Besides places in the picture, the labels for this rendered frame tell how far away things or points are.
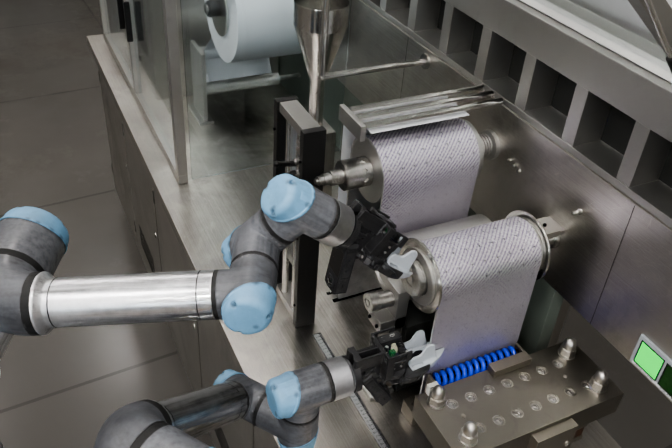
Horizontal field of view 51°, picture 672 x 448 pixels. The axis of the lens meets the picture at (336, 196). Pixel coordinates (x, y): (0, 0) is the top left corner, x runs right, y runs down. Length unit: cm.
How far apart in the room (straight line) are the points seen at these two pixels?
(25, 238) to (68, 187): 268
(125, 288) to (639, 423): 228
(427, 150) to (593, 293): 44
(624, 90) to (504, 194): 43
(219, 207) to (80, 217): 165
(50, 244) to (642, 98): 102
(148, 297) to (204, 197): 110
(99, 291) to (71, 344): 194
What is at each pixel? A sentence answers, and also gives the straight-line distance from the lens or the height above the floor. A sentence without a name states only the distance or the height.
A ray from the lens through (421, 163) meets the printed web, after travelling 146.
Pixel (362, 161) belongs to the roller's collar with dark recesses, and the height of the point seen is 136.
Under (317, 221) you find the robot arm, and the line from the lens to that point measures 111.
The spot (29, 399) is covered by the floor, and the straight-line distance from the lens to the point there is 288.
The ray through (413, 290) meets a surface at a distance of 136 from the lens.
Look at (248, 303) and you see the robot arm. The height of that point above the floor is 144.
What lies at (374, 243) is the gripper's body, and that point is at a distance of 121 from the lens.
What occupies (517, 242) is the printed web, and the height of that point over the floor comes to 130.
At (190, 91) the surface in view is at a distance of 208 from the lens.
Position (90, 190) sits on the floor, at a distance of 385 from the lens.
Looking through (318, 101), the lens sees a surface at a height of 126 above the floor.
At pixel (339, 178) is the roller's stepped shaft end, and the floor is 134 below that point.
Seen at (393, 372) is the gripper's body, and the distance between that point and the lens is 136.
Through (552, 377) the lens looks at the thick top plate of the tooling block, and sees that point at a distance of 156.
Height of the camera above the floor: 214
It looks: 35 degrees down
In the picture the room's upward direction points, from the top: 4 degrees clockwise
